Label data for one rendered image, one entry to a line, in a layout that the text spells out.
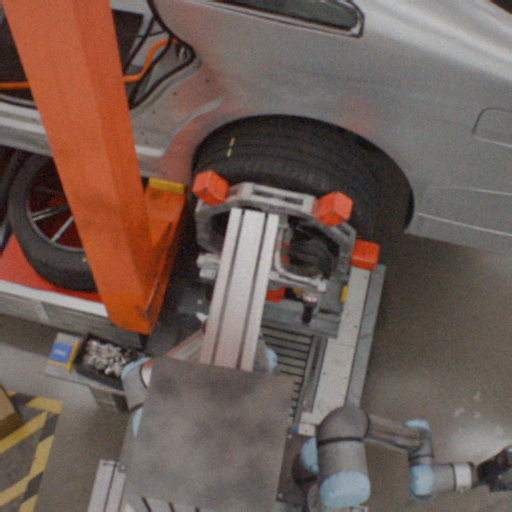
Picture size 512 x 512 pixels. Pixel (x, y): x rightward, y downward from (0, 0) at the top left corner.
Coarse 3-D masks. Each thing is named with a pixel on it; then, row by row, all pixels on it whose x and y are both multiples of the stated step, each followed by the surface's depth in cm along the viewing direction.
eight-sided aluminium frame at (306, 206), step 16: (240, 192) 267; (256, 192) 269; (272, 192) 267; (288, 192) 267; (208, 208) 277; (224, 208) 274; (272, 208) 267; (288, 208) 265; (304, 208) 264; (208, 224) 295; (320, 224) 269; (208, 240) 298; (224, 240) 305; (336, 240) 275; (352, 240) 277; (304, 272) 309; (320, 272) 300; (336, 272) 295
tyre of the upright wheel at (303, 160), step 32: (224, 128) 283; (256, 128) 274; (288, 128) 271; (320, 128) 273; (224, 160) 273; (256, 160) 267; (288, 160) 266; (320, 160) 268; (352, 160) 275; (320, 192) 268; (352, 192) 271; (352, 224) 280
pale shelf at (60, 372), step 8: (64, 336) 314; (72, 336) 314; (64, 344) 312; (72, 344) 312; (80, 344) 313; (48, 360) 309; (48, 368) 308; (56, 368) 308; (64, 368) 308; (72, 368) 308; (56, 376) 307; (64, 376) 307; (72, 376) 307; (80, 376) 307; (80, 384) 308; (88, 384) 305; (96, 384) 305; (104, 384) 306; (112, 392) 306; (120, 392) 304
